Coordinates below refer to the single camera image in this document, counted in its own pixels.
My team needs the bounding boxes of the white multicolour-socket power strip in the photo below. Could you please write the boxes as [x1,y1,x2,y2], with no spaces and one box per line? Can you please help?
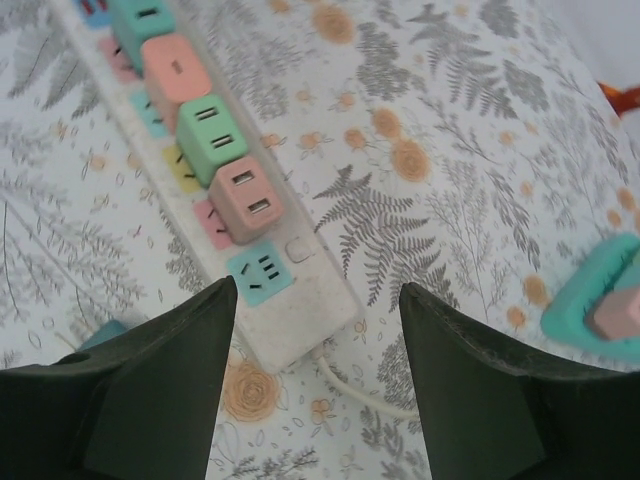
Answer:
[52,0,361,375]

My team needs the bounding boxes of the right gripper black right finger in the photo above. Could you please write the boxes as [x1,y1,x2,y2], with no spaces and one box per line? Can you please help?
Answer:
[398,282,640,480]

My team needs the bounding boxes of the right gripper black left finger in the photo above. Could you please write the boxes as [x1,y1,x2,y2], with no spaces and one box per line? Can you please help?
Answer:
[0,276,239,480]

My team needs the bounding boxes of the teal cube plug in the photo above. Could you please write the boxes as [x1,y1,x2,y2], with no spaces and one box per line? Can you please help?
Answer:
[107,0,179,76]
[57,319,129,354]

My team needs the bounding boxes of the dusty pink cube plug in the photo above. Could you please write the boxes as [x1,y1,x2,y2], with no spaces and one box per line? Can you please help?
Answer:
[585,287,640,344]
[207,154,285,246]

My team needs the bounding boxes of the floral fern tablecloth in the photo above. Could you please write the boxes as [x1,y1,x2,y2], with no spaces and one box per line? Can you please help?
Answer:
[0,0,640,480]

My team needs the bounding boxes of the teal triangular socket adapter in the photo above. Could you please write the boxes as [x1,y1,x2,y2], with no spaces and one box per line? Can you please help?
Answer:
[539,232,640,361]

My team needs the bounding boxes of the white power strip cable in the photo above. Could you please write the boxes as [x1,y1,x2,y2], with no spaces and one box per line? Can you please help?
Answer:
[287,344,419,419]

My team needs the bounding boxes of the salmon pink cube plug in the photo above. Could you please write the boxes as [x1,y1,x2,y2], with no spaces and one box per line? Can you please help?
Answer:
[140,34,214,134]

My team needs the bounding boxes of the green cube plug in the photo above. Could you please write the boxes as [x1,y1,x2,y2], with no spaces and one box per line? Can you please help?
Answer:
[175,93,250,190]

